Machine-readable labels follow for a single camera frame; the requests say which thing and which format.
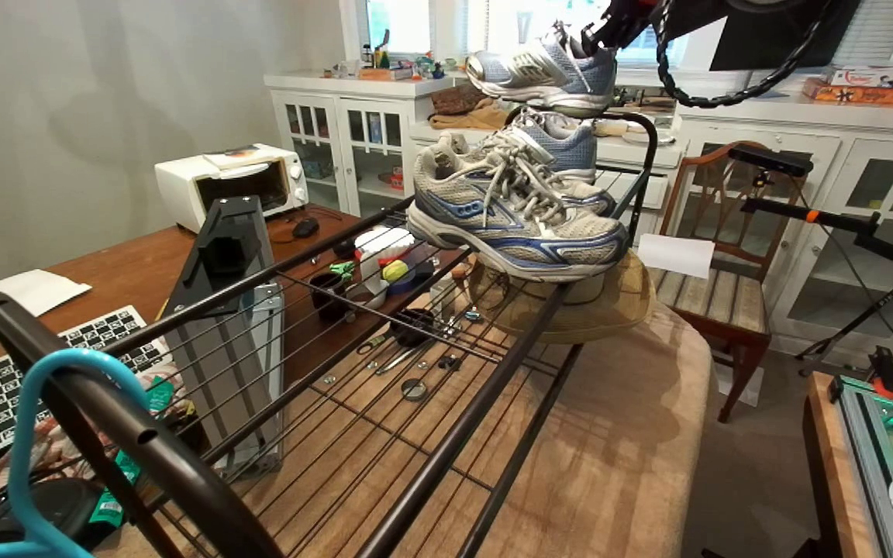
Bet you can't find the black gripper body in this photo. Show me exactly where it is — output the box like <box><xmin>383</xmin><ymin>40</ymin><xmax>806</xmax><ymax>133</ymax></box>
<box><xmin>597</xmin><ymin>0</ymin><xmax>670</xmax><ymax>46</ymax></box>

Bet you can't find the blue grey running sneaker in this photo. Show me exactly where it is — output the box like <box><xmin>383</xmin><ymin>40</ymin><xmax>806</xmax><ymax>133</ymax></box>
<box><xmin>465</xmin><ymin>27</ymin><xmax>619</xmax><ymax>118</ymax></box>
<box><xmin>512</xmin><ymin>112</ymin><xmax>616</xmax><ymax>218</ymax></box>

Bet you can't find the white paper on chair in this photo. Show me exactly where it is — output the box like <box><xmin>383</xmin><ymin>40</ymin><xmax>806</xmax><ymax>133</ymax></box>
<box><xmin>636</xmin><ymin>229</ymin><xmax>718</xmax><ymax>283</ymax></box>

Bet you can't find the white glass door sideboard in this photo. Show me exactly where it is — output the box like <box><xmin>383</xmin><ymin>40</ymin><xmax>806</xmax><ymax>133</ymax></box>
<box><xmin>261</xmin><ymin>69</ymin><xmax>893</xmax><ymax>360</ymax></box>

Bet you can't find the colourful board game box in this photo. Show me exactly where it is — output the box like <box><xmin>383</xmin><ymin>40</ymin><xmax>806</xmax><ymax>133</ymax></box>
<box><xmin>799</xmin><ymin>61</ymin><xmax>893</xmax><ymax>112</ymax></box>

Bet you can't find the brown wooden chair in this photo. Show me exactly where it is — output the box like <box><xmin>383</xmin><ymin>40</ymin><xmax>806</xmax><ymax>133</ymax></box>
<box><xmin>658</xmin><ymin>141</ymin><xmax>817</xmax><ymax>421</ymax></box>

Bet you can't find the green ball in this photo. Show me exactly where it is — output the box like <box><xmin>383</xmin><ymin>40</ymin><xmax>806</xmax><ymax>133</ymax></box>
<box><xmin>379</xmin><ymin>257</ymin><xmax>415</xmax><ymax>290</ymax></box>

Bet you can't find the black computer mouse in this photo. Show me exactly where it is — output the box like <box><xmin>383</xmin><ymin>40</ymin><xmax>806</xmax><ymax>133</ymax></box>
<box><xmin>288</xmin><ymin>213</ymin><xmax>325</xmax><ymax>241</ymax></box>

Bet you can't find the small black bowl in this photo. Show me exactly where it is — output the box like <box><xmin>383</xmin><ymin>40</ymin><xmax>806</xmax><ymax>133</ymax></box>
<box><xmin>386</xmin><ymin>306</ymin><xmax>440</xmax><ymax>350</ymax></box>

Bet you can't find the small black jar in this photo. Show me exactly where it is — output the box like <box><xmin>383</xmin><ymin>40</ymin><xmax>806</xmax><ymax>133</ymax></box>
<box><xmin>306</xmin><ymin>271</ymin><xmax>349</xmax><ymax>326</ymax></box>

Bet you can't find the white toaster oven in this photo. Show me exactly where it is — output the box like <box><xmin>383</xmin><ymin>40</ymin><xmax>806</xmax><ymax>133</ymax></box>
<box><xmin>152</xmin><ymin>141</ymin><xmax>309</xmax><ymax>237</ymax></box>

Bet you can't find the tan woven table cloth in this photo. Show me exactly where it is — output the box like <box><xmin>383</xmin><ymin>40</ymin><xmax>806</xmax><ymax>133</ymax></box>
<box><xmin>93</xmin><ymin>292</ymin><xmax>717</xmax><ymax>558</ymax></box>

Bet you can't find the black metal shoe rack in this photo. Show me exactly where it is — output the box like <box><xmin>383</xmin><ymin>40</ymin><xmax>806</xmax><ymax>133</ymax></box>
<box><xmin>0</xmin><ymin>106</ymin><xmax>663</xmax><ymax>558</ymax></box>

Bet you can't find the grey wedge shaped stand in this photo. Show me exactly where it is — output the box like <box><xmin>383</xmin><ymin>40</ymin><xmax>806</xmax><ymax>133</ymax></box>
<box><xmin>158</xmin><ymin>197</ymin><xmax>291</xmax><ymax>482</ymax></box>

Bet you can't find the wooden robot mounting stand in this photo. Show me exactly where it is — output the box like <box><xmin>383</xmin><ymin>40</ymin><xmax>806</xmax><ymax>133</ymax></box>
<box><xmin>799</xmin><ymin>370</ymin><xmax>889</xmax><ymax>558</ymax></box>

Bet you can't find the dark wooden dining table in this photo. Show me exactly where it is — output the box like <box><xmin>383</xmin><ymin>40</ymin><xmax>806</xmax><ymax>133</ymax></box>
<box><xmin>0</xmin><ymin>199</ymin><xmax>428</xmax><ymax>416</ymax></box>

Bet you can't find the white paper sheet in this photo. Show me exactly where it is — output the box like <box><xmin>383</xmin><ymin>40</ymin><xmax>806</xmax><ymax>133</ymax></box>
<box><xmin>0</xmin><ymin>268</ymin><xmax>95</xmax><ymax>348</ymax></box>

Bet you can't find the blue plastic clothes hanger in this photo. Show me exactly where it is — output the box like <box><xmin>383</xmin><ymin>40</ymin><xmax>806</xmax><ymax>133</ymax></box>
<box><xmin>0</xmin><ymin>345</ymin><xmax>175</xmax><ymax>558</ymax></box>

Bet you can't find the black stereo camera bar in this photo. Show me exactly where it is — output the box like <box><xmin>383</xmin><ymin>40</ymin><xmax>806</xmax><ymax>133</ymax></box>
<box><xmin>723</xmin><ymin>143</ymin><xmax>817</xmax><ymax>179</ymax></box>

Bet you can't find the black camera boom stand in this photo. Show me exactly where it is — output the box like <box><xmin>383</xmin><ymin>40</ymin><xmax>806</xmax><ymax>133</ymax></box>
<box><xmin>742</xmin><ymin>197</ymin><xmax>893</xmax><ymax>367</ymax></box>

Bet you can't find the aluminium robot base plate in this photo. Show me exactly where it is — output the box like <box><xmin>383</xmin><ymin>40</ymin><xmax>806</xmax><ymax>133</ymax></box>
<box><xmin>834</xmin><ymin>373</ymin><xmax>893</xmax><ymax>558</ymax></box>

